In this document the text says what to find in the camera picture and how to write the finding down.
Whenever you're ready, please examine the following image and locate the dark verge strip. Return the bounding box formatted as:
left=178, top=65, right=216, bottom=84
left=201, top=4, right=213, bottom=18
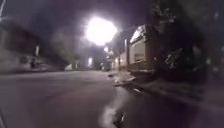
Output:
left=113, top=71, right=224, bottom=108

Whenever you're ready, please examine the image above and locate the pole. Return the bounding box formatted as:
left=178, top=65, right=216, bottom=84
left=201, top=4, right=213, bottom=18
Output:
left=123, top=38, right=130, bottom=72

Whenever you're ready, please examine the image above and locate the dark asphalt road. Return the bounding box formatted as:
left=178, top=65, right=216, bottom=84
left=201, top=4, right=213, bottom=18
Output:
left=0, top=69, right=224, bottom=128

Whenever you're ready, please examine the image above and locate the pale building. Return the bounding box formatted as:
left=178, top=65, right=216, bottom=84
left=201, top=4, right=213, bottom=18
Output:
left=111, top=23, right=159, bottom=74

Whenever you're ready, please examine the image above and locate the dark tree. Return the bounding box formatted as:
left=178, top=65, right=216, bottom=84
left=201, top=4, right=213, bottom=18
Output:
left=149, top=0, right=224, bottom=84

